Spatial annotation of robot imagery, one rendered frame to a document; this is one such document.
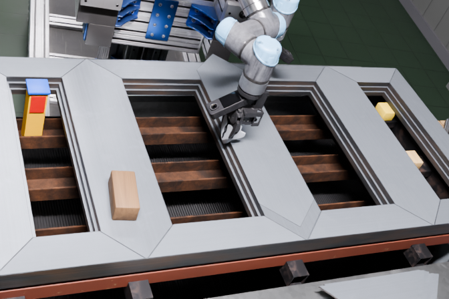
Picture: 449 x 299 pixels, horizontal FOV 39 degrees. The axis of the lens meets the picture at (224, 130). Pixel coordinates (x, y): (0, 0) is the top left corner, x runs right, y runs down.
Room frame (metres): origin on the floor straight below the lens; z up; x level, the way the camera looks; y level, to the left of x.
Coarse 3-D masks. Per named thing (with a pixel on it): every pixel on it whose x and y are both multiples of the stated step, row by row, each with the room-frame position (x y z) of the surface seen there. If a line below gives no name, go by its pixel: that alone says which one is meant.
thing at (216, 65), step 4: (208, 60) 1.77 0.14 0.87; (212, 60) 1.78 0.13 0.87; (216, 60) 1.78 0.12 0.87; (220, 60) 1.79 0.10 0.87; (224, 60) 1.80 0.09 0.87; (204, 64) 1.73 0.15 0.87; (208, 64) 1.74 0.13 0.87; (212, 64) 1.75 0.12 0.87; (216, 64) 1.76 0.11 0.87; (220, 64) 1.77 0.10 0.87; (224, 64) 1.78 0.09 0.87; (228, 64) 1.79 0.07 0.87; (232, 64) 1.80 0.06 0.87; (200, 68) 1.70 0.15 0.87; (204, 68) 1.71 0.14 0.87; (208, 68) 1.72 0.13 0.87; (212, 68) 1.73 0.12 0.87; (216, 68) 1.74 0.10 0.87; (220, 68) 1.75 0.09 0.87; (224, 68) 1.76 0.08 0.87; (228, 68) 1.77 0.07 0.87; (232, 68) 1.77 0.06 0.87; (236, 68) 1.78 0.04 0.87; (240, 68) 1.79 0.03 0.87
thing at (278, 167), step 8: (240, 160) 1.36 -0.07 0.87; (248, 160) 1.37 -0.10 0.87; (256, 160) 1.38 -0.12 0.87; (264, 160) 1.40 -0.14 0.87; (272, 160) 1.41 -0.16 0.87; (280, 160) 1.42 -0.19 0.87; (288, 160) 1.44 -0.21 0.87; (248, 168) 1.34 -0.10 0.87; (256, 168) 1.35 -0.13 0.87; (264, 168) 1.36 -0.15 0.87; (272, 168) 1.38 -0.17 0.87; (280, 168) 1.39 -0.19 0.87; (288, 168) 1.40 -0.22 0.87; (296, 168) 1.42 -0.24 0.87; (248, 176) 1.31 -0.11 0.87; (256, 176) 1.32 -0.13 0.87; (264, 176) 1.33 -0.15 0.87; (272, 176) 1.34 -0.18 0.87; (280, 176) 1.36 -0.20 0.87; (288, 176) 1.37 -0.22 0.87; (296, 176) 1.38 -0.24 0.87
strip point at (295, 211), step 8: (288, 200) 1.28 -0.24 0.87; (296, 200) 1.29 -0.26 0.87; (304, 200) 1.30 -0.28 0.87; (312, 200) 1.31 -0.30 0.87; (272, 208) 1.22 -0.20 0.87; (280, 208) 1.24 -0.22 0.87; (288, 208) 1.25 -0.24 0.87; (296, 208) 1.26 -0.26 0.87; (304, 208) 1.27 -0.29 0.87; (288, 216) 1.22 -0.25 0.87; (296, 216) 1.23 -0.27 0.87; (304, 216) 1.24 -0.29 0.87; (296, 224) 1.20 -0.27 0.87
